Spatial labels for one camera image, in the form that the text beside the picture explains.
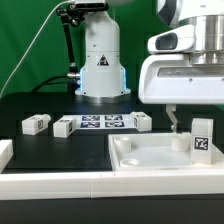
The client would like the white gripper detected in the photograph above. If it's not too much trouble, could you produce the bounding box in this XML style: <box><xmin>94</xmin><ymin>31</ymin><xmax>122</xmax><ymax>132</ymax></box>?
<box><xmin>138</xmin><ymin>54</ymin><xmax>224</xmax><ymax>133</ymax></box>

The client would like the white square table top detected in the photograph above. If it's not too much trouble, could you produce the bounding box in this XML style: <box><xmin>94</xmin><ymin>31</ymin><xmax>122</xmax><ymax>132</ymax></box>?
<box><xmin>108</xmin><ymin>132</ymin><xmax>224</xmax><ymax>171</ymax></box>

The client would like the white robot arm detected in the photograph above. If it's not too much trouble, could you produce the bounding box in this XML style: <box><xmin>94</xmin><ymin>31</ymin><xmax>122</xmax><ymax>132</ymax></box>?
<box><xmin>75</xmin><ymin>0</ymin><xmax>224</xmax><ymax>114</ymax></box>

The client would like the white U-shaped obstacle fence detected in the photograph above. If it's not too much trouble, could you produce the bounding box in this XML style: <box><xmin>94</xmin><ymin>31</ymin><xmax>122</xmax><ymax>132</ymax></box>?
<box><xmin>0</xmin><ymin>134</ymin><xmax>224</xmax><ymax>201</ymax></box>

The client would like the white fiducial tag sheet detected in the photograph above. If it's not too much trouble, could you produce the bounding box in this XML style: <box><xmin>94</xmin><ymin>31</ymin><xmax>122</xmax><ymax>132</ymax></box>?
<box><xmin>64</xmin><ymin>114</ymin><xmax>134</xmax><ymax>129</ymax></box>

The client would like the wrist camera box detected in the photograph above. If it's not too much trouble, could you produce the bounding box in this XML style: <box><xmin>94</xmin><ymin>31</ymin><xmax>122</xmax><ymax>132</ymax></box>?
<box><xmin>147</xmin><ymin>25</ymin><xmax>195</xmax><ymax>54</ymax></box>

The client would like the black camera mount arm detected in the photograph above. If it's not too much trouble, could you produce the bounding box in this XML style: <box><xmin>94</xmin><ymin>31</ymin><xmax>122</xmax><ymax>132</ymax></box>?
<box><xmin>56</xmin><ymin>3</ymin><xmax>88</xmax><ymax>79</ymax></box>

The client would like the black cable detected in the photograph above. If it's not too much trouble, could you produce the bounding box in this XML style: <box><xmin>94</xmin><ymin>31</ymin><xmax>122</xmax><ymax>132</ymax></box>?
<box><xmin>31</xmin><ymin>74</ymin><xmax>81</xmax><ymax>93</ymax></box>

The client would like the white cable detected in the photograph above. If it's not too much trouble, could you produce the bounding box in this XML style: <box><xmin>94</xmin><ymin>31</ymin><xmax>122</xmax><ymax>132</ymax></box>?
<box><xmin>0</xmin><ymin>0</ymin><xmax>76</xmax><ymax>99</ymax></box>

